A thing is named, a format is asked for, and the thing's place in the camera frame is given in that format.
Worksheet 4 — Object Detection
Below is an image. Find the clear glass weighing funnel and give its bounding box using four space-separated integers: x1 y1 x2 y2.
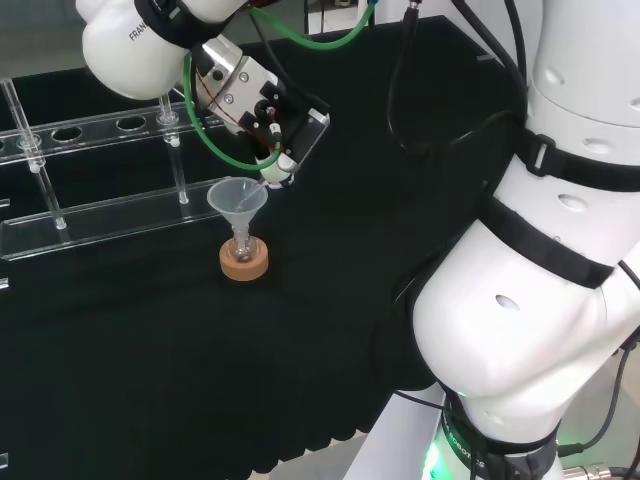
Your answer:
238 180 274 212

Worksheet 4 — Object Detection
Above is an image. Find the small round-bottom glass flask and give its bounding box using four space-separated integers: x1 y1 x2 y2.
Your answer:
227 225 259 264

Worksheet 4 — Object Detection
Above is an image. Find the translucent plastic funnel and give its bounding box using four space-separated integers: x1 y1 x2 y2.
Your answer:
206 175 269 242

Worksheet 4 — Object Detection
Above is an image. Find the clear acrylic funnel stand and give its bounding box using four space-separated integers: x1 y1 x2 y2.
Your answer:
0 77 237 265

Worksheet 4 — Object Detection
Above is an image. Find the black bench cloth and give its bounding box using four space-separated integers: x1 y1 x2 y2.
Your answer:
0 14 531 476

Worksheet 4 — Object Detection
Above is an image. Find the cork ring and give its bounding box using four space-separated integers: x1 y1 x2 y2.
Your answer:
218 236 272 283

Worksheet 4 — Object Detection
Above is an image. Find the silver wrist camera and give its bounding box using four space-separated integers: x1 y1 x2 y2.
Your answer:
287 105 333 169

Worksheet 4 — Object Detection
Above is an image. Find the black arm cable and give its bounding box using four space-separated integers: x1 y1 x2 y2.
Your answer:
385 0 532 154

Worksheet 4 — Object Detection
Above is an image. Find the green cable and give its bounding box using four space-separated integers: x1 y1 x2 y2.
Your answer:
182 0 382 172

